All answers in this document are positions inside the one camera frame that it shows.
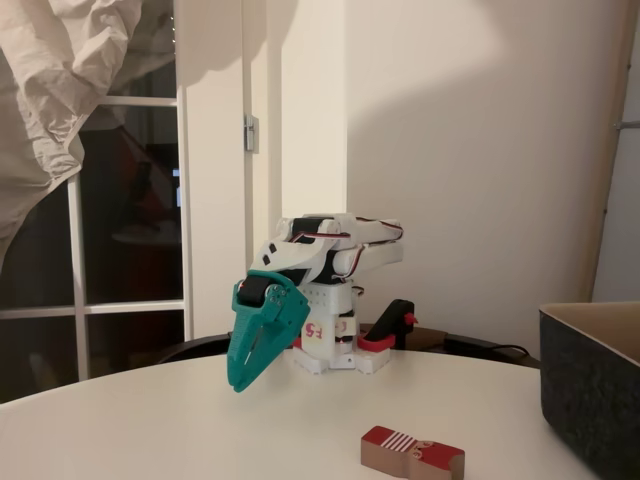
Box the red painted wooden block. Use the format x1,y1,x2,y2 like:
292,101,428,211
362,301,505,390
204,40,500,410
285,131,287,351
359,425,466,480

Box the dark grey felt bin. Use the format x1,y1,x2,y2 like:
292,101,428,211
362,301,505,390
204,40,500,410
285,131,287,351
538,299,640,480

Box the dark brown wooden chair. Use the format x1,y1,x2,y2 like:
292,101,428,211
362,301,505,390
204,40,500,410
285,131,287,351
159,332,234,365
359,323,541,370

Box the black clamp red pad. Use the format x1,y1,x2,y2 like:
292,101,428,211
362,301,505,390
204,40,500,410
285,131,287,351
357,298,419,354

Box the metal door hinge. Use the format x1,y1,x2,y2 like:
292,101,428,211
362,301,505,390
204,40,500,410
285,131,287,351
243,113,260,153

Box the beige crumpled curtain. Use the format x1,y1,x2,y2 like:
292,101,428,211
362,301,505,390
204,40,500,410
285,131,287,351
0,0,177,261

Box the grey board panel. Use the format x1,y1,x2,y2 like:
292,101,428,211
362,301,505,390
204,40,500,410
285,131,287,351
594,0,640,304

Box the white window frame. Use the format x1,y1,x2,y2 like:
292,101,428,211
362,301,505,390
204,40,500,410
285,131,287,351
0,0,196,406

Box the red white black servo cable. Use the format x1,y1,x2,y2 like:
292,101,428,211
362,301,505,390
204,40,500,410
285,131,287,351
344,217,404,242

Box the wooden shelf post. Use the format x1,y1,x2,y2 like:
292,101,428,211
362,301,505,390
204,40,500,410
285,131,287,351
578,0,639,304

